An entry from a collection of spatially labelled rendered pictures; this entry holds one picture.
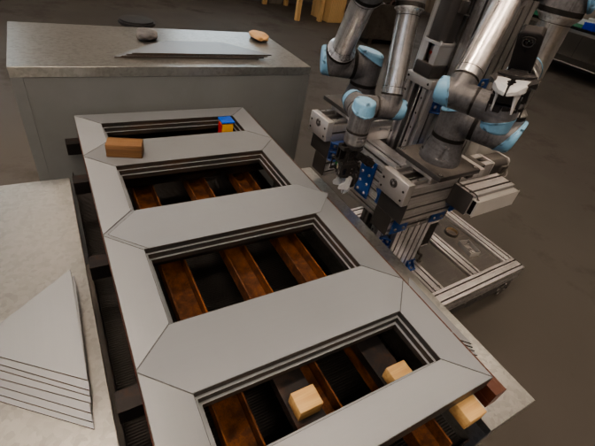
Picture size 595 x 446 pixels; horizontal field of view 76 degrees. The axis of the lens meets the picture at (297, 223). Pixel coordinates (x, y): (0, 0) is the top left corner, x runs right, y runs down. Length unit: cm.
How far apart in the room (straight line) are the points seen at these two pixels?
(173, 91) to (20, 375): 129
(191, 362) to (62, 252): 61
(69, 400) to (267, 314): 46
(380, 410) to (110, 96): 156
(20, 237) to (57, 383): 56
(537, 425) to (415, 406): 139
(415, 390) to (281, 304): 37
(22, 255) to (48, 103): 73
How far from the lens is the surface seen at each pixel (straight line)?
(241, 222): 122
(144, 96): 190
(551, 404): 242
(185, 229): 119
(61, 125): 192
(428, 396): 98
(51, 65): 184
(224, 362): 90
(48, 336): 110
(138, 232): 119
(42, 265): 133
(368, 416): 90
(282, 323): 97
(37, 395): 105
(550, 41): 136
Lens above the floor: 164
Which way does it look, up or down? 38 degrees down
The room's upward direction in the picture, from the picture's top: 12 degrees clockwise
